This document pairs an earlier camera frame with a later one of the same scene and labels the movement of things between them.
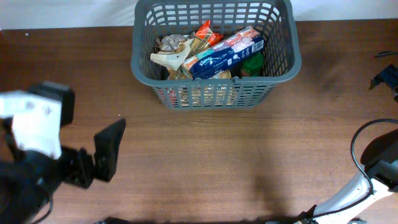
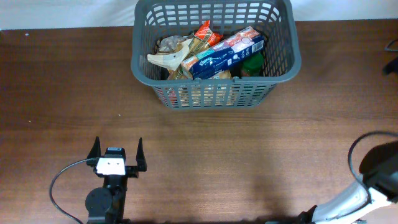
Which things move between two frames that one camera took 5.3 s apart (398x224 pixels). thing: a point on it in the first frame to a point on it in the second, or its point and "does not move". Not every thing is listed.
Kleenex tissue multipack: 244,45 does not move
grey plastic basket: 274,21 does not move
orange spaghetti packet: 203,38 does not move
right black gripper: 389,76 to 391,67
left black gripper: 111,137 to 132,171
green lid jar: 254,66 does not move
